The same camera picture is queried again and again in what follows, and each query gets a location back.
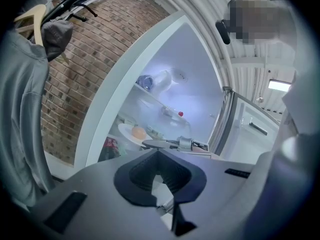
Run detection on black handled tool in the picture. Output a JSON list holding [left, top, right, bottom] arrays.
[[248, 122, 268, 137]]

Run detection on glass shelf white trim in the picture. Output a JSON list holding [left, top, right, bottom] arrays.
[[117, 108, 208, 147], [133, 82, 191, 128]]

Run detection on wooden clothes hanger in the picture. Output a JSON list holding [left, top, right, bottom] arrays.
[[13, 3, 70, 65]]

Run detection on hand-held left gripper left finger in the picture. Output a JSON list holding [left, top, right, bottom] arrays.
[[29, 148, 257, 240]]

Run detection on clear bottle blue cap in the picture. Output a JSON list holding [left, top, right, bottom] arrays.
[[135, 68, 176, 95]]

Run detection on dark cola bottle red label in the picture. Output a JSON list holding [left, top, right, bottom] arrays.
[[101, 136, 122, 160]]

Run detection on grey refrigerator door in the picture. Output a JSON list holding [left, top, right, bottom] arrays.
[[209, 85, 281, 165]]

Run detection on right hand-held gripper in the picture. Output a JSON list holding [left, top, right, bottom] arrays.
[[141, 135, 210, 152]]

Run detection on black coat rack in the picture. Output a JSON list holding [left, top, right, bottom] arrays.
[[41, 0, 140, 25]]

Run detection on clear bottle red cap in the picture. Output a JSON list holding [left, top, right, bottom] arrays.
[[161, 105, 185, 119]]

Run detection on ceiling light panel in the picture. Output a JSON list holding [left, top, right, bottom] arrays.
[[267, 78, 292, 93]]

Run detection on dark grey cap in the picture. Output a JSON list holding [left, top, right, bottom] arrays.
[[41, 19, 75, 63]]

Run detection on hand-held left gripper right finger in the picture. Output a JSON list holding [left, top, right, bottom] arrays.
[[239, 133, 315, 240]]

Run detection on white round plate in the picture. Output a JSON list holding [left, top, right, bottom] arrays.
[[117, 122, 154, 148]]

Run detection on brown egg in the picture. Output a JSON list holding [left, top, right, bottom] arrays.
[[131, 125, 148, 140]]

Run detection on black head-worn camera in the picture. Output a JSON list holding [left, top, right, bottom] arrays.
[[215, 19, 231, 45]]

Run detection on person's head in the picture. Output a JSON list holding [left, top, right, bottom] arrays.
[[228, 0, 297, 45]]

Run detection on grey white refrigerator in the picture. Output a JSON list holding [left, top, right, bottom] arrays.
[[74, 10, 236, 171]]

